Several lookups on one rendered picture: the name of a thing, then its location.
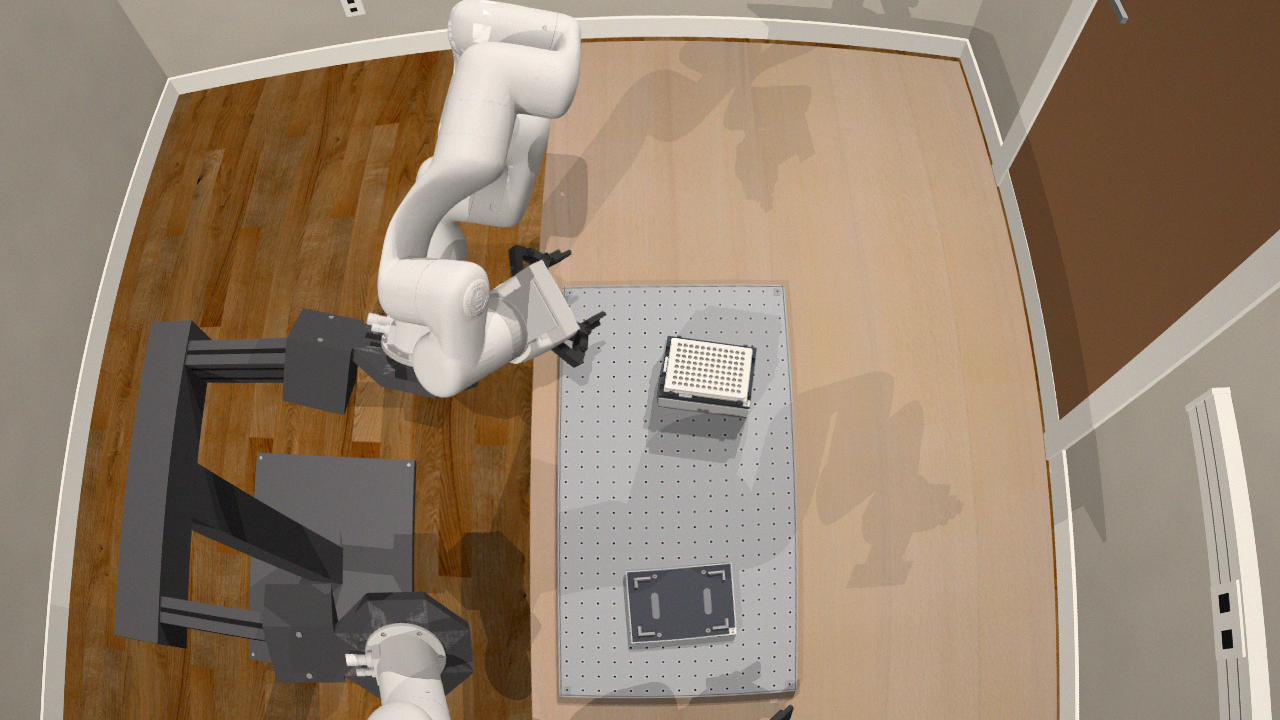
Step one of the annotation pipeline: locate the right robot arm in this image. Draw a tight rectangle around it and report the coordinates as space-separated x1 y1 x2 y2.
346 623 451 720

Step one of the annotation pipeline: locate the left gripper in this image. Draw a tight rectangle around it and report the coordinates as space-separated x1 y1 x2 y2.
490 245 605 368

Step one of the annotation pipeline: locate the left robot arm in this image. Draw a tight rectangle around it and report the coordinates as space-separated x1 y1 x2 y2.
367 0 581 398

